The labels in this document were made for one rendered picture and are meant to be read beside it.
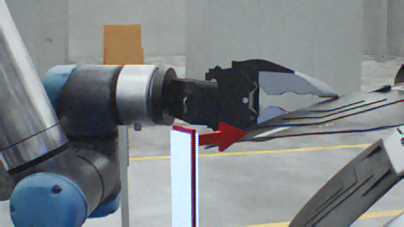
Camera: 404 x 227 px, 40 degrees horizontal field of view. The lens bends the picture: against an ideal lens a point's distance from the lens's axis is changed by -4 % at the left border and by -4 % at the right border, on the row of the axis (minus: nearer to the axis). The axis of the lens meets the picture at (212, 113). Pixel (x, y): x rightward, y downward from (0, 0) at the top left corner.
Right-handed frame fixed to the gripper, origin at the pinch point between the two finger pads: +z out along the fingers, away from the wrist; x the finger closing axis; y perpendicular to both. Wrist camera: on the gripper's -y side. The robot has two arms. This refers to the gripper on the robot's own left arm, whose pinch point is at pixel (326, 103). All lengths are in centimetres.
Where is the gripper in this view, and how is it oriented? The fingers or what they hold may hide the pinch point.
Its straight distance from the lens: 64.9
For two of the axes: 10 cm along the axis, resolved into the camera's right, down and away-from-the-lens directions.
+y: 2.3, -0.5, 9.7
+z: 9.7, 0.4, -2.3
